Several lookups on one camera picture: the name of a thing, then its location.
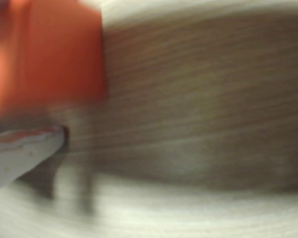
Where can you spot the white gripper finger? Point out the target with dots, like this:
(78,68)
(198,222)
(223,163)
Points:
(20,156)

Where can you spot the orange cube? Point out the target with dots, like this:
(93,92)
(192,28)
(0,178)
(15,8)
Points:
(52,54)

